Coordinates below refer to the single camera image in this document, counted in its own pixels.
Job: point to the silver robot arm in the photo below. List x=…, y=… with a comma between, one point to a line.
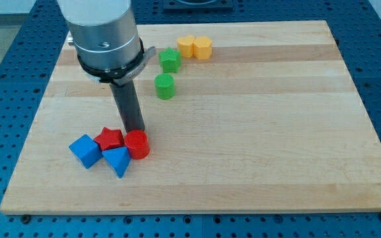
x=105, y=36

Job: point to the green cylinder block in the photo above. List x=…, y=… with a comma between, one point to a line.
x=164, y=86

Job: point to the wooden board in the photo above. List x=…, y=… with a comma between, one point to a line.
x=271, y=123

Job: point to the red cylinder block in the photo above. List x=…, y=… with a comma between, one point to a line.
x=137, y=144

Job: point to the green star block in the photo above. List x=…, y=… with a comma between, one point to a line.
x=169, y=60

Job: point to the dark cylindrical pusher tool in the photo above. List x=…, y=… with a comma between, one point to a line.
x=128, y=106

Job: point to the yellow hexagon block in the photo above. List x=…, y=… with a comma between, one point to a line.
x=202, y=47

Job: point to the yellow heart block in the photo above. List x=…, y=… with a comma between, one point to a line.
x=185, y=46

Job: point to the blue triangle block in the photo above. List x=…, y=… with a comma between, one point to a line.
x=118, y=159

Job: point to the red star block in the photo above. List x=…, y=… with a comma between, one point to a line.
x=109, y=139

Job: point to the blue cube block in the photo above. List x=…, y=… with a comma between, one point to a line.
x=86, y=150

